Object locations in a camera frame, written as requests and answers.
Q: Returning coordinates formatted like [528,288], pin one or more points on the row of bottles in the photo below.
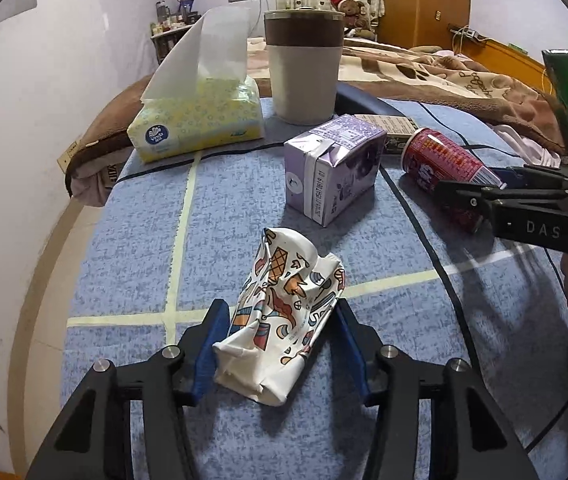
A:
[169,20]

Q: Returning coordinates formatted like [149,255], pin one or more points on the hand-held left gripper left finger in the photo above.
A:
[210,350]

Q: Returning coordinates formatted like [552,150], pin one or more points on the white power strip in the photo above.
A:
[466,33]

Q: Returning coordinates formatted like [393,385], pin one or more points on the brown teddy bear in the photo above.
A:
[351,10]

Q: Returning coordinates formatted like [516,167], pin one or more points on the wooden wardrobe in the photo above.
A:
[424,0]

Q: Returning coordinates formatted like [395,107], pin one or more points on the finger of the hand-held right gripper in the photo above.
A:
[464,195]
[509,176]

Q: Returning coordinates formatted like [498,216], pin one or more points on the white desk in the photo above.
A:
[164,45]

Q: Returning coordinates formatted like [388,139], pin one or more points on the brown printed blanket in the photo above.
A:
[414,70]

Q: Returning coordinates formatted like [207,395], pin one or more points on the beige brown tumbler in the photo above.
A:
[304,80]

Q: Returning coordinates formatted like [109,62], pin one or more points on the brown patterned box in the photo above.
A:
[394,127]

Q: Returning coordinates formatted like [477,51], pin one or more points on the red drink can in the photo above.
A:
[434,160]

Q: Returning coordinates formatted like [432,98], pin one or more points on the pink bed sheet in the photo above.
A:
[524,146]

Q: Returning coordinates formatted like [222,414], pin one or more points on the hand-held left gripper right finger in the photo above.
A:
[353,350]

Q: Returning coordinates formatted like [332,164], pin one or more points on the wooden headboard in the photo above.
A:
[509,60]

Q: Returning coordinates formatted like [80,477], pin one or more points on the yellow tissue pack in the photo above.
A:
[194,120]

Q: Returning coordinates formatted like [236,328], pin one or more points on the purple drink carton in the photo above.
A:
[334,180]

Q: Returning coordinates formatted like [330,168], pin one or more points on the navy glasses case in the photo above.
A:
[359,101]

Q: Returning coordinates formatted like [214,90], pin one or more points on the printed paper cup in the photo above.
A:
[274,310]

